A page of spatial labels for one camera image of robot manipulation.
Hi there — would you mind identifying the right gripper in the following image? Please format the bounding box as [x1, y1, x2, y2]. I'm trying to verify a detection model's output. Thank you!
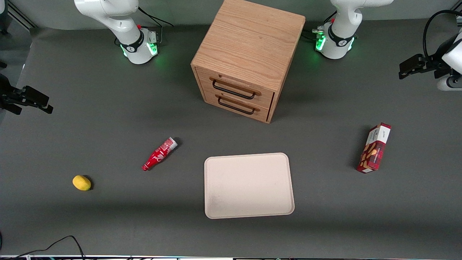
[0, 74, 54, 116]

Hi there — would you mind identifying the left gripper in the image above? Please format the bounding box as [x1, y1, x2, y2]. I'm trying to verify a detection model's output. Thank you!
[398, 29, 462, 80]

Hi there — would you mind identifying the red cookie box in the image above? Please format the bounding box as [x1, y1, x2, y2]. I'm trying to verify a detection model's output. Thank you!
[356, 122, 392, 174]

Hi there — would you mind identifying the beige rectangular tray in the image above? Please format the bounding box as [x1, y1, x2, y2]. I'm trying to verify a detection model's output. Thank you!
[204, 152, 295, 220]

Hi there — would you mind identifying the yellow lemon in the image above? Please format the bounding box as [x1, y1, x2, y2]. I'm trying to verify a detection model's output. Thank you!
[72, 175, 92, 191]

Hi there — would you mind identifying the red cola bottle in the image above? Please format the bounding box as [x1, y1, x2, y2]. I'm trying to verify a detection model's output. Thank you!
[141, 137, 179, 172]

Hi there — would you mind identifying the wooden drawer front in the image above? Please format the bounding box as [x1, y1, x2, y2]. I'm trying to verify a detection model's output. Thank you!
[202, 89, 271, 122]
[196, 68, 275, 109]

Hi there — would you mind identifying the wooden drawer cabinet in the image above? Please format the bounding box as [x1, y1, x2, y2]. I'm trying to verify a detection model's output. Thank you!
[191, 0, 306, 124]

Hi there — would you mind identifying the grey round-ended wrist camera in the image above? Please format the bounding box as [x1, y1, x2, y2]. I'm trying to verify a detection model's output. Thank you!
[437, 74, 462, 91]

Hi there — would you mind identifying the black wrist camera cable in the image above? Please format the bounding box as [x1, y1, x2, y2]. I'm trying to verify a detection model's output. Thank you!
[423, 9, 462, 60]

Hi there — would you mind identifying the aluminium frame rail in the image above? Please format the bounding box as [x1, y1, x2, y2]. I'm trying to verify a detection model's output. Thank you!
[6, 0, 38, 30]

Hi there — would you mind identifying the black arm base cable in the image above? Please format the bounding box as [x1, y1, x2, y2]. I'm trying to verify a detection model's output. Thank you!
[138, 6, 174, 28]
[302, 11, 337, 41]

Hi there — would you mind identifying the black cable on table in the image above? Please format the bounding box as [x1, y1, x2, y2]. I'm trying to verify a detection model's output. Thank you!
[0, 235, 86, 260]

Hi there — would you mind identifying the black drawer handle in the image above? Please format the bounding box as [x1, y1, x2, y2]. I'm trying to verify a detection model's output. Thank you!
[212, 80, 256, 100]
[217, 96, 256, 116]

